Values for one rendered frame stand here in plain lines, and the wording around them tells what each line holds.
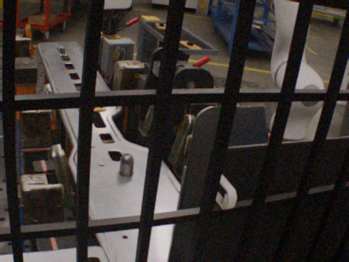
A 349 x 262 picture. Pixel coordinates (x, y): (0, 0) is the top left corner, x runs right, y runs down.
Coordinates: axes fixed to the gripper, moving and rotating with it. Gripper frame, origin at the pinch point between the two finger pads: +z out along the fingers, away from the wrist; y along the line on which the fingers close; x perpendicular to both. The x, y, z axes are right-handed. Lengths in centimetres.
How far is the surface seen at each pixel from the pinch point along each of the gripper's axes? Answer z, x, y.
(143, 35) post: 16, -44, -35
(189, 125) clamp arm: 16.8, 29.4, -8.0
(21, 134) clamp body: 27.3, 0.5, 24.9
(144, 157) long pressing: 25.6, 25.1, 0.6
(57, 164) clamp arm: 16.4, 35.7, 26.3
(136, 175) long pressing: 25.6, 31.5, 6.1
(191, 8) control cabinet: 118, -547, -416
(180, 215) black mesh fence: -17, 94, 41
